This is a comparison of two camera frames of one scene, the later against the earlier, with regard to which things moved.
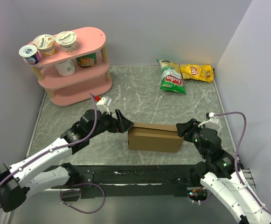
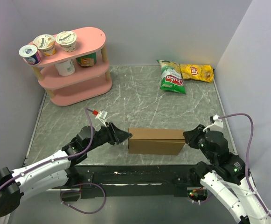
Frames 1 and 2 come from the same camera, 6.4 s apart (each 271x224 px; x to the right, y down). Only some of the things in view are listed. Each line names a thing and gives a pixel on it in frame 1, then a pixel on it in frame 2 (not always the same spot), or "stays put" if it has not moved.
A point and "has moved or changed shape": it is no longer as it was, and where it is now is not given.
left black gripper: x=121 y=124 -> x=119 y=136
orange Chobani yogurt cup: x=46 y=44 stays put
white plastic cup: x=66 y=68 stays put
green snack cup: x=87 y=60 stays put
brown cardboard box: x=157 y=137 has moved or changed shape
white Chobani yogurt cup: x=67 y=40 stays put
